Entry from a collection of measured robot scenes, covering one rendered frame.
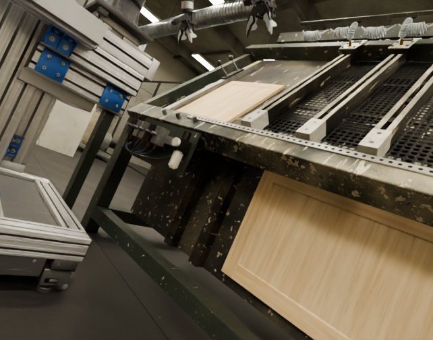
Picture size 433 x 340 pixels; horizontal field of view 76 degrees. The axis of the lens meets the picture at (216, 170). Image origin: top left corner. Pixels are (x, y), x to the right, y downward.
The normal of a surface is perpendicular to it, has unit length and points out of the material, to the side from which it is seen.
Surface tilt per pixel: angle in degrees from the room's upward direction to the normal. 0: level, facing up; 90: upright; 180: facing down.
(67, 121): 90
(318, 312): 90
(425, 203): 140
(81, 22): 90
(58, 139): 90
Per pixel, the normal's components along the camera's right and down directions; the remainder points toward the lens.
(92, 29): 0.64, 0.25
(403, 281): -0.60, -0.29
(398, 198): -0.69, 0.51
